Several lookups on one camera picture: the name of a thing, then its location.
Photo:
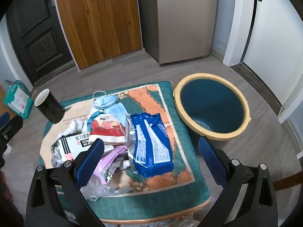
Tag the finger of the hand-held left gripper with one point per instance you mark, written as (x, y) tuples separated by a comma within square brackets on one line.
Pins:
[(4, 120)]

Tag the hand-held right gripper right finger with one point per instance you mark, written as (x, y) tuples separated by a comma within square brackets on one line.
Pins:
[(213, 163)]

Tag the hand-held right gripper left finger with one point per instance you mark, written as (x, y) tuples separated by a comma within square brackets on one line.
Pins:
[(90, 160)]

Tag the white medicine box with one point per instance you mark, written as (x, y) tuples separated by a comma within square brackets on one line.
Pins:
[(71, 144)]

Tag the silver foil wrapper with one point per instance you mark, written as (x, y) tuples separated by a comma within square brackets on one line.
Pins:
[(58, 157)]

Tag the red floral packet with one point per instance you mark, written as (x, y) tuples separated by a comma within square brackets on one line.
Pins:
[(106, 128)]

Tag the teal bin with yellow rim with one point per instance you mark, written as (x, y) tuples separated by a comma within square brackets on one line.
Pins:
[(213, 104)]

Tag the blue wet wipe packet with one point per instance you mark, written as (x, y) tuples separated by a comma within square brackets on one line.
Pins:
[(151, 146)]

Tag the purple packet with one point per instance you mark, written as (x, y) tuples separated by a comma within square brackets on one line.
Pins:
[(111, 156)]

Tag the green tissue pack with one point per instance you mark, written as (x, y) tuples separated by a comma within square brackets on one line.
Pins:
[(17, 99)]

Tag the cardboard box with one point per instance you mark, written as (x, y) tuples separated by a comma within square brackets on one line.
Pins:
[(2, 94)]

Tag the clear plastic wrap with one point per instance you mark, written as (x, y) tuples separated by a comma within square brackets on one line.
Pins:
[(99, 189)]

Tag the white crumpled tissue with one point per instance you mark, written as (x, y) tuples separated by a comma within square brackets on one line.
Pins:
[(74, 127)]

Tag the teal orange printed cushion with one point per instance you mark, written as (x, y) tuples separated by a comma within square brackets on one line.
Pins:
[(184, 134)]

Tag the black paper cup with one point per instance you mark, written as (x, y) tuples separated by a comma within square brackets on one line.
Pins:
[(51, 111)]

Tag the dark entrance door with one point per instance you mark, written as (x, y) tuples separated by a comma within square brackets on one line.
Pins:
[(40, 49)]

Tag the brown wooden cabinet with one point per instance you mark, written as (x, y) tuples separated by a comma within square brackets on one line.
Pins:
[(99, 28)]

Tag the white door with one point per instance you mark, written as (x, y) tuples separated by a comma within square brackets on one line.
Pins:
[(272, 40)]

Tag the beige refrigerator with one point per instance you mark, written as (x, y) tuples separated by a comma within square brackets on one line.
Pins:
[(180, 23)]

